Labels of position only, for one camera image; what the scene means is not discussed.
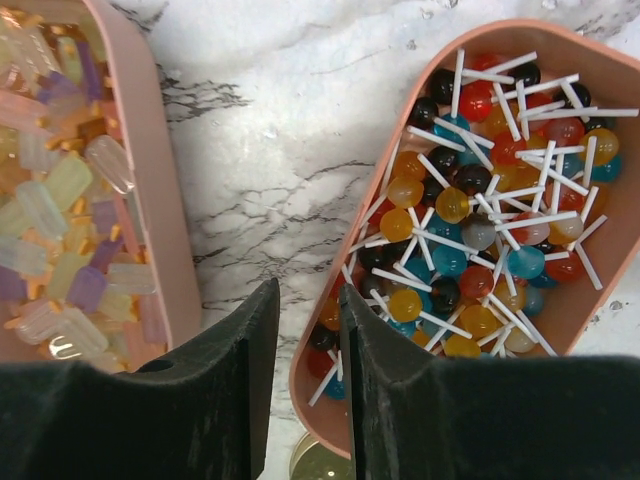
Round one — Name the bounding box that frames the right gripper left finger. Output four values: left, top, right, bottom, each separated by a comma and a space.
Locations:
1, 279, 280, 479

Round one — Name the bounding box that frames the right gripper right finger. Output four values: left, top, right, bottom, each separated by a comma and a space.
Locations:
340, 286, 639, 479

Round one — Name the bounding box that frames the pink tray of gummy candies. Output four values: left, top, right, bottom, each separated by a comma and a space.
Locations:
1, 1, 201, 373

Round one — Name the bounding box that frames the pink tray of lollipops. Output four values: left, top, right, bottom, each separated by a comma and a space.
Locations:
290, 19, 639, 457

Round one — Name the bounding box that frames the gold jar lid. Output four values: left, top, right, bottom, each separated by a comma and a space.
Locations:
289, 433, 356, 480

